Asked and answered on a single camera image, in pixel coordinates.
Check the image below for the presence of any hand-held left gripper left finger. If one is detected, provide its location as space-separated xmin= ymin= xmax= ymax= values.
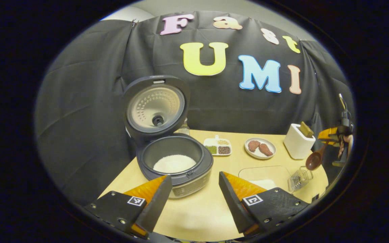
xmin=84 ymin=174 xmax=173 ymax=238

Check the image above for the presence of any brown bread slice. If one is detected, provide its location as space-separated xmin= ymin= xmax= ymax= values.
xmin=299 ymin=121 xmax=314 ymax=138

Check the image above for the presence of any dark grey rice cooker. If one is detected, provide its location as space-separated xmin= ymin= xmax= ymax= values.
xmin=122 ymin=75 xmax=214 ymax=199

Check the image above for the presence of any round white plate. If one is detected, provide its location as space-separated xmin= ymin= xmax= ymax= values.
xmin=244 ymin=137 xmax=277 ymax=160

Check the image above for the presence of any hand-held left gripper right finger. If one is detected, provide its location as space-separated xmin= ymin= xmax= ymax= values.
xmin=218 ymin=171 xmax=310 ymax=237

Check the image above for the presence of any clear plastic container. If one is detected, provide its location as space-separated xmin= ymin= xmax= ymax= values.
xmin=238 ymin=165 xmax=293 ymax=191

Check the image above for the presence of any clear chopstick holder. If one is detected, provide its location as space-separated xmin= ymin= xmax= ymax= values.
xmin=288 ymin=166 xmax=314 ymax=192

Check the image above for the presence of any white toaster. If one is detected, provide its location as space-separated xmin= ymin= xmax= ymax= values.
xmin=283 ymin=123 xmax=316 ymax=160

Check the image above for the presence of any white divided grain dish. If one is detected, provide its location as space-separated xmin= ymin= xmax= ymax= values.
xmin=203 ymin=135 xmax=232 ymax=157

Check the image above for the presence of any clear plastic bottle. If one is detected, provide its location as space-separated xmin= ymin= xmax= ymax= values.
xmin=178 ymin=118 xmax=190 ymax=136

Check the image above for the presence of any black backdrop cloth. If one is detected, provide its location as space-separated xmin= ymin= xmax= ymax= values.
xmin=34 ymin=10 xmax=355 ymax=206

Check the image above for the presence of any brown wooden spoon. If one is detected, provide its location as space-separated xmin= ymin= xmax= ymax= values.
xmin=305 ymin=142 xmax=330 ymax=171

